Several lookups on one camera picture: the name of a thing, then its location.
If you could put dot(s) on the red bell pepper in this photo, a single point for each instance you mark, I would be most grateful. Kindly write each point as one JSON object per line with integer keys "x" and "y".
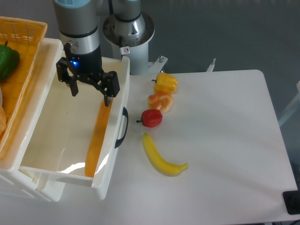
{"x": 150, "y": 118}

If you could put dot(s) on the black device at edge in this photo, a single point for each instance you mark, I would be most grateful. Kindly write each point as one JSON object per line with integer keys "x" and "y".
{"x": 292, "y": 201}

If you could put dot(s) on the black drawer handle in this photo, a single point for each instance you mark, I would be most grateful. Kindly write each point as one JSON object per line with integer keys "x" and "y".
{"x": 123, "y": 128}

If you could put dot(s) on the white drawer cabinet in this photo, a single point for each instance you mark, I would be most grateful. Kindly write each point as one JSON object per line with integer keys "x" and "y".
{"x": 13, "y": 179}

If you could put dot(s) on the long orange bread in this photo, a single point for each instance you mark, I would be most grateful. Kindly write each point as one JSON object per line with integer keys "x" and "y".
{"x": 97, "y": 139}

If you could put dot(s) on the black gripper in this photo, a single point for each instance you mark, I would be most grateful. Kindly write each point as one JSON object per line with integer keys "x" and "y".
{"x": 87, "y": 68}

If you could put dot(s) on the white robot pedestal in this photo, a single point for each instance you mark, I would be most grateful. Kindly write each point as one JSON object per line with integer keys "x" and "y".
{"x": 133, "y": 47}

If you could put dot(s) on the open white drawer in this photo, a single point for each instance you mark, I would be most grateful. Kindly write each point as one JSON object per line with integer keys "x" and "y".
{"x": 61, "y": 138}

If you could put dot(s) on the white table bracket right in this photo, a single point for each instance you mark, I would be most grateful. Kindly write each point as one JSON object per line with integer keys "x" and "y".
{"x": 211, "y": 66}

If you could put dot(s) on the white table bracket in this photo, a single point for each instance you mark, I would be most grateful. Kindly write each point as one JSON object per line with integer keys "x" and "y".
{"x": 211, "y": 66}
{"x": 156, "y": 67}

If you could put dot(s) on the white table bracket left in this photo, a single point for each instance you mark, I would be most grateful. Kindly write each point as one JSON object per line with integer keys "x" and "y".
{"x": 156, "y": 67}

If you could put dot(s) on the orange plastic basket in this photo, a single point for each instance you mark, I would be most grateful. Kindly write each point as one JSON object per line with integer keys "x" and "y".
{"x": 25, "y": 36}

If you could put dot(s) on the green bell pepper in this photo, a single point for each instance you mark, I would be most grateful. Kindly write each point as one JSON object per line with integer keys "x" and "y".
{"x": 9, "y": 60}

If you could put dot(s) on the yellow bell pepper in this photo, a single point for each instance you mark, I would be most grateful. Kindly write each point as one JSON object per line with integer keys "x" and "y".
{"x": 165, "y": 82}

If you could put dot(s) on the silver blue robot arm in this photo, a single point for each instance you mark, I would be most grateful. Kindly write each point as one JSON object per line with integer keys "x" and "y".
{"x": 77, "y": 22}

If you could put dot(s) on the yellow banana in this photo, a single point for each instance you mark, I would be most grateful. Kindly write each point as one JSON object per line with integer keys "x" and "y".
{"x": 158, "y": 161}

